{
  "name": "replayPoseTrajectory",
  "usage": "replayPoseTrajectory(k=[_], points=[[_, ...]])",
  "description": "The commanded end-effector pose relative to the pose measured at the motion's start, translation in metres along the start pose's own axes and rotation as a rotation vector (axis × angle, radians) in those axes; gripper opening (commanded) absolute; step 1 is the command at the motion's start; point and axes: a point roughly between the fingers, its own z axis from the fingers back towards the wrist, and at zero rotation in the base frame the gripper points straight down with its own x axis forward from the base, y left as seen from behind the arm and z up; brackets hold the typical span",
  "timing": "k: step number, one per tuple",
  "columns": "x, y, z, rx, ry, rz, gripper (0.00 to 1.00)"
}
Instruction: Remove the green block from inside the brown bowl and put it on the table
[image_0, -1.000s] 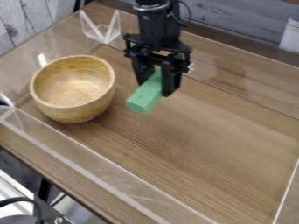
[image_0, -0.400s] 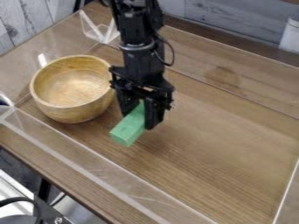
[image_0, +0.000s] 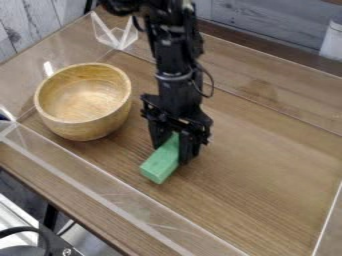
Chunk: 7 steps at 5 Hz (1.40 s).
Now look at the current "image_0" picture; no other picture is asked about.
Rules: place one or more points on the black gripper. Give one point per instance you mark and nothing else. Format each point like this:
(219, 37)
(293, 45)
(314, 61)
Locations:
(172, 111)

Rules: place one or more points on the green rectangular block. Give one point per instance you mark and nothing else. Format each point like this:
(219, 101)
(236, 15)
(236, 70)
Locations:
(163, 161)

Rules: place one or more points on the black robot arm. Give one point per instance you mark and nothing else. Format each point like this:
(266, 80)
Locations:
(170, 23)

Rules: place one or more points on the light wooden bowl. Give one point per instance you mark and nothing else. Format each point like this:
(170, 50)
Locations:
(84, 101)

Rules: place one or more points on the black table leg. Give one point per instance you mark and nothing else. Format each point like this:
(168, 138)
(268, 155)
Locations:
(51, 217)

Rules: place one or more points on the white cylindrical container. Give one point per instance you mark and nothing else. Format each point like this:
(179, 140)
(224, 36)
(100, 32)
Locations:
(331, 44)

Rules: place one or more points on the black metal bracket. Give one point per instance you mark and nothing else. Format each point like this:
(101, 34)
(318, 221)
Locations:
(53, 245)

